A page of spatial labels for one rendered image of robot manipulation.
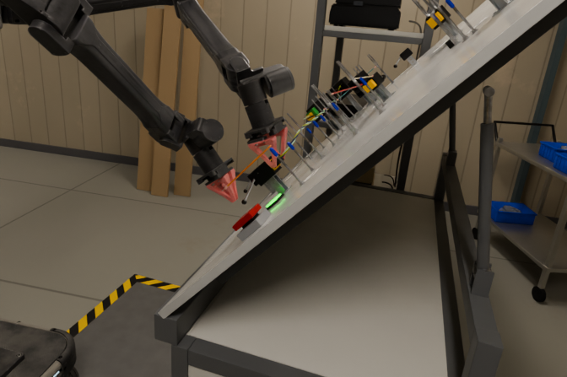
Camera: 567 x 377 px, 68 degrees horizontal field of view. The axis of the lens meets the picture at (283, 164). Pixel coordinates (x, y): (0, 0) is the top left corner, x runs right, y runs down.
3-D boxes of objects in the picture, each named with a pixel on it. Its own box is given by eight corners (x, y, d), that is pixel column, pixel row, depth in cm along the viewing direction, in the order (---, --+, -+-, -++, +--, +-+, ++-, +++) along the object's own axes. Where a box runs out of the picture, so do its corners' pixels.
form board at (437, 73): (305, 161, 194) (303, 158, 194) (504, -9, 152) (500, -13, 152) (163, 320, 87) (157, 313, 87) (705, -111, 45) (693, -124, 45)
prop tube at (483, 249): (473, 284, 80) (477, 125, 72) (472, 277, 82) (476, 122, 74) (493, 285, 79) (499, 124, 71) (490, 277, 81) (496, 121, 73)
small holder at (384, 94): (402, 84, 112) (384, 64, 112) (391, 96, 106) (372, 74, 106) (390, 94, 116) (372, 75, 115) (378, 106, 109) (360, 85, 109)
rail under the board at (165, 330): (153, 339, 89) (153, 314, 87) (299, 172, 197) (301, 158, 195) (176, 346, 88) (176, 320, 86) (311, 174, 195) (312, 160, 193)
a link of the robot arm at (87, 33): (46, -19, 73) (18, 28, 69) (72, -23, 71) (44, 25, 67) (172, 117, 109) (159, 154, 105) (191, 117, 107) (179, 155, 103)
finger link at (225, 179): (251, 189, 111) (232, 158, 110) (240, 200, 105) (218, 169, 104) (234, 198, 114) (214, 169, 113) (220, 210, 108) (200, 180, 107)
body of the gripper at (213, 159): (235, 162, 111) (220, 138, 110) (217, 176, 102) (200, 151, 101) (218, 172, 114) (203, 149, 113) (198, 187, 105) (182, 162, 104)
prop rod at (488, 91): (494, 87, 69) (488, 246, 77) (492, 84, 72) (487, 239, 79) (484, 87, 70) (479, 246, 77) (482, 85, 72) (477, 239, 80)
